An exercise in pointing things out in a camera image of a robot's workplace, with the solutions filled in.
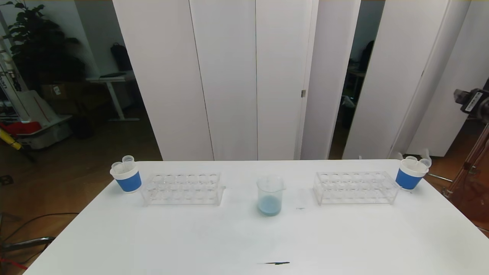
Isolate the clear plastic beaker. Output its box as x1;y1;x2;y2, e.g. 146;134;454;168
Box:
257;175;287;217

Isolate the clear acrylic test tube rack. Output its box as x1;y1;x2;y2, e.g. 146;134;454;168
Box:
313;171;400;205
141;171;227;206

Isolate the narrow white partition panel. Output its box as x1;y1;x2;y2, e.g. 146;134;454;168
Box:
300;0;361;160

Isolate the blue white paper cup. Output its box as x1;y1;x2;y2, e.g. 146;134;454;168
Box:
395;159;429;191
110;165;142;193

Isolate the white office desk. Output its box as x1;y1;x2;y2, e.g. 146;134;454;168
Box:
86;72;140;122

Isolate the black backpack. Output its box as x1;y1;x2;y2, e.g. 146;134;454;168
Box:
110;43;134;72

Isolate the cardboard box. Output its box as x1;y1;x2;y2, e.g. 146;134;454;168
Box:
41;83;78;101

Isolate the white machine with base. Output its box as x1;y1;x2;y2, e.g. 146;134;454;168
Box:
0;36;73;150

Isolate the dark green potted plant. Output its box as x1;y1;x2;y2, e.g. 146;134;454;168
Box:
2;0;87;96

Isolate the metal chair leg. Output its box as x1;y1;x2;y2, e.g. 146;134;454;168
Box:
0;236;56;251

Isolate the reddish brown stand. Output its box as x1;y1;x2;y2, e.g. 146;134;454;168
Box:
441;122;489;232

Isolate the black floor cable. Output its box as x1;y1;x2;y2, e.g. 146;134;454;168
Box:
0;212;79;245

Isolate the yellow handled tool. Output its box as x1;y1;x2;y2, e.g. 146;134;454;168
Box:
0;127;23;150

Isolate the red floor cable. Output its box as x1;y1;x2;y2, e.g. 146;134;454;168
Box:
0;257;29;270

